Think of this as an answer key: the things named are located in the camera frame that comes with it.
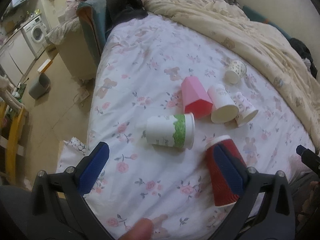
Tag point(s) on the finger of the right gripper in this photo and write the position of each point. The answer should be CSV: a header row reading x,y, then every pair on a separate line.
x,y
310,159

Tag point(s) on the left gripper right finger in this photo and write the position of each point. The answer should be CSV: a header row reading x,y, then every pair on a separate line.
x,y
264,209

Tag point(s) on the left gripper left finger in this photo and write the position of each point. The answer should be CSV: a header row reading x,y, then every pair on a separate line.
x,y
58,209

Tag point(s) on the red corrugated paper cup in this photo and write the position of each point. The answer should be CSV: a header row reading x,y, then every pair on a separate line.
x,y
227,170

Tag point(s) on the pink floral paper cup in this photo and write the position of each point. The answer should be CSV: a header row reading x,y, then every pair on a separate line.
x,y
246,110

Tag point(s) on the white cup green logo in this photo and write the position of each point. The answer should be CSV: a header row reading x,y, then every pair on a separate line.
x,y
224,108

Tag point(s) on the white dotted paper cup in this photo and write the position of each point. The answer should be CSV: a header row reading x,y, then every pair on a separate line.
x,y
235,71

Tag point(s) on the white cup green band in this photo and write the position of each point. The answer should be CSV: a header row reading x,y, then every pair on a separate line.
x,y
171,130

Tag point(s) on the pink faceted cup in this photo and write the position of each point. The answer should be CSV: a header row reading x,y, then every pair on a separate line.
x,y
195,98

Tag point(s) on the person's left hand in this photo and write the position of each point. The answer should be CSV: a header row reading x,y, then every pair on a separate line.
x,y
142,230

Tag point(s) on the yellow wooden chair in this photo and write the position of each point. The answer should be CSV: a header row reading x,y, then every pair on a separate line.
x,y
11,148

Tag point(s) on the grey waste bin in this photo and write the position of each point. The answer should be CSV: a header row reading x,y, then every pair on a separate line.
x,y
39,86

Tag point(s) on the cream duvet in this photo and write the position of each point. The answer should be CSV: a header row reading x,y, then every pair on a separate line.
x,y
261,45

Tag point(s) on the white kitchen cabinet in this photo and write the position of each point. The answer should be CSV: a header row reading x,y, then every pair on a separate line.
x,y
16,57

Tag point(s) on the floral white bed sheet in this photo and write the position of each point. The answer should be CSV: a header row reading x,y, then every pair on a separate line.
x,y
157,167

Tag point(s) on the white washing machine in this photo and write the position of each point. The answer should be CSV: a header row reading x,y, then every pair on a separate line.
x,y
35,32

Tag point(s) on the teal upholstered chair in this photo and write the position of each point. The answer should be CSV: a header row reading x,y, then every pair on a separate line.
x,y
92,17

